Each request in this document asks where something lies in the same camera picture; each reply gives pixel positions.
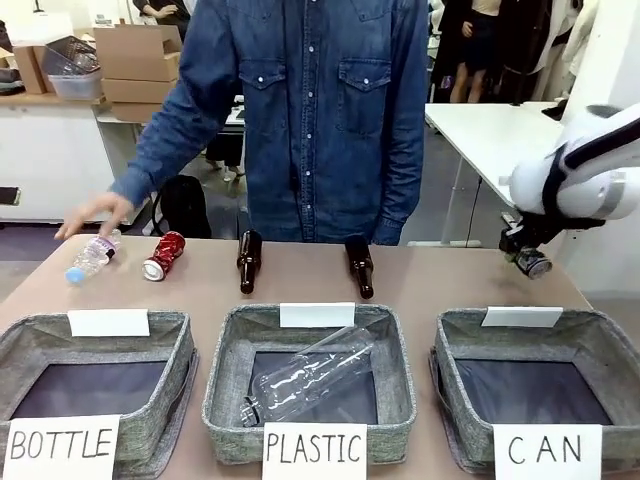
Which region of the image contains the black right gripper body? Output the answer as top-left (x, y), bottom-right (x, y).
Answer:
top-left (498, 211), bottom-right (567, 253)

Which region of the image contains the dark blue drink can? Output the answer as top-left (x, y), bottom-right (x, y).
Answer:
top-left (516, 249), bottom-right (554, 279)

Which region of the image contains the crushed red drink can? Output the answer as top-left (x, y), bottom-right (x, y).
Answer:
top-left (141, 230), bottom-right (187, 282)

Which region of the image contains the small blue-capped plastic bottle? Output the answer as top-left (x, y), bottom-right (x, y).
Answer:
top-left (64, 228), bottom-right (123, 287)

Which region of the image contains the person left forearm denim sleeve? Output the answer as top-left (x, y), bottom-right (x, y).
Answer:
top-left (372, 144), bottom-right (430, 247)

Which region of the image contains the person right forearm denim sleeve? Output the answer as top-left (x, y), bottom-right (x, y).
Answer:
top-left (108, 119), bottom-right (214, 209)

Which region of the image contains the grey basket labelled can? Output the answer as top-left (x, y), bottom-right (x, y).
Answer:
top-left (428, 307), bottom-right (640, 475)

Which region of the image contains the grey basket labelled plastic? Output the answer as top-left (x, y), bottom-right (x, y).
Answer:
top-left (201, 302), bottom-right (418, 464)

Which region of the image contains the white paper label CAN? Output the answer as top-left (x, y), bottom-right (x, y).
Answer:
top-left (492, 423), bottom-right (604, 480)

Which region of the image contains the grey basket labelled bottle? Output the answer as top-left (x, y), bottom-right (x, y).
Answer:
top-left (0, 310), bottom-right (200, 474)

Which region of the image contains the person right hand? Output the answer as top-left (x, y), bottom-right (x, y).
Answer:
top-left (53, 192), bottom-right (136, 241)

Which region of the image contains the blank white card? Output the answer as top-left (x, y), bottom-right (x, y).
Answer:
top-left (279, 301), bottom-right (357, 329)
top-left (480, 305), bottom-right (564, 329)
top-left (67, 308), bottom-right (151, 338)

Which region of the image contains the white table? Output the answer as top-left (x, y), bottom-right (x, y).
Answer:
top-left (424, 101), bottom-right (571, 247)

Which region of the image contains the brown glass bottle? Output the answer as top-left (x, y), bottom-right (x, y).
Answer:
top-left (344, 234), bottom-right (375, 301)
top-left (236, 229), bottom-right (264, 296)

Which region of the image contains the bystander in black skirt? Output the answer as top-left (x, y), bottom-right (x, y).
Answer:
top-left (448, 0), bottom-right (507, 104)

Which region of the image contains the hanging light coat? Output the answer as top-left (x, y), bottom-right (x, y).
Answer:
top-left (559, 0), bottom-right (601, 76)

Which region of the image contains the person torso denim shirt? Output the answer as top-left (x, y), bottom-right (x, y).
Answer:
top-left (179, 0), bottom-right (431, 246)

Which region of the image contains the large clear plastic bottle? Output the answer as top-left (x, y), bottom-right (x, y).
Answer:
top-left (239, 327), bottom-right (377, 429)

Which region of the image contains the white paper label PLASTIC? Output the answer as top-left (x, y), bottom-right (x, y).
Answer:
top-left (261, 422), bottom-right (368, 480)

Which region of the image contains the black backpack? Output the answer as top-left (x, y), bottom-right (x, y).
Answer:
top-left (151, 174), bottom-right (213, 240)

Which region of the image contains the flat cardboard box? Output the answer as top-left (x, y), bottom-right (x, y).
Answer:
top-left (101, 77), bottom-right (180, 105)

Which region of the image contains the large open cardboard box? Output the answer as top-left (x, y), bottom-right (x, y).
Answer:
top-left (92, 24), bottom-right (184, 82)

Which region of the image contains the clear plastic storage bin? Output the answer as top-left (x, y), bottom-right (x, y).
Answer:
top-left (47, 72), bottom-right (105, 101)

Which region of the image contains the white cabinet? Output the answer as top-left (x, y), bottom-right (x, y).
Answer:
top-left (0, 93), bottom-right (144, 224)

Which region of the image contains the tilted clear plastic crate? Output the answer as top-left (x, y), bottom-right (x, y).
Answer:
top-left (41, 35), bottom-right (102, 77)

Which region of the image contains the white paper label BOTTLE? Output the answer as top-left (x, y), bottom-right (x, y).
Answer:
top-left (0, 414), bottom-right (122, 480)

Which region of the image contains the small cardboard box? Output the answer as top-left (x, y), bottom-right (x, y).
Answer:
top-left (12, 44), bottom-right (52, 96)

